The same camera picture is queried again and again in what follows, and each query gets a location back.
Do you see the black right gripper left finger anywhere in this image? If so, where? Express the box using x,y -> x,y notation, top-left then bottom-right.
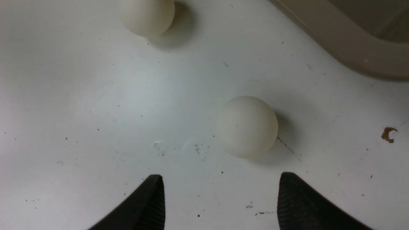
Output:
90,174 -> 166,230

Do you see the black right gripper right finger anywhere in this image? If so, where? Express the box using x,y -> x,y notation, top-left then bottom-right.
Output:
277,172 -> 371,230

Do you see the white plain table-tennis ball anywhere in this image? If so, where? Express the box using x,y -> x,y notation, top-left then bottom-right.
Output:
215,96 -> 279,159

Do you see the tan plastic bin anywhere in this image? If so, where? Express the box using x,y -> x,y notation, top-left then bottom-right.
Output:
272,0 -> 409,81

